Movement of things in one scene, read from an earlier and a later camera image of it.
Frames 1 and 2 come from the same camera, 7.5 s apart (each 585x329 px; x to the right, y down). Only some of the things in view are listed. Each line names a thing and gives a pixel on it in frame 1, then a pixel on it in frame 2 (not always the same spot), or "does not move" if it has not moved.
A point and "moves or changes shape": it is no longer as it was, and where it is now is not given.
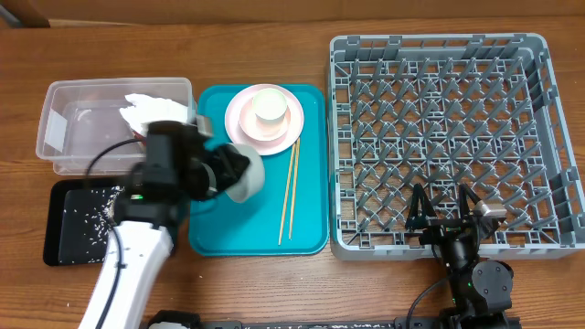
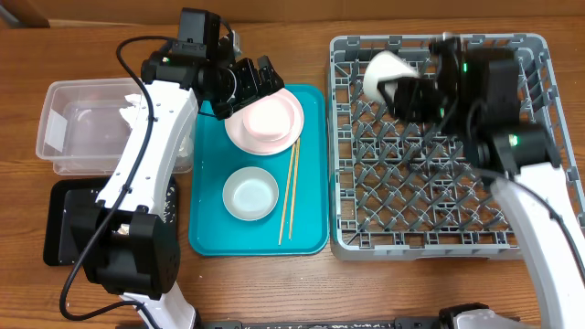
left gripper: x=223 y=156 to x=251 y=84
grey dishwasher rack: x=441 y=111 does not move
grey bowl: x=252 y=179 moves or changes shape
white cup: x=270 y=105 to x=385 y=65
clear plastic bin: x=81 y=115 does not move
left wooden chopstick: x=288 y=193 does not move
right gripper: x=439 y=228 to x=407 y=100
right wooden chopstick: x=296 y=187 does not move
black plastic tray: x=79 y=217 does not move
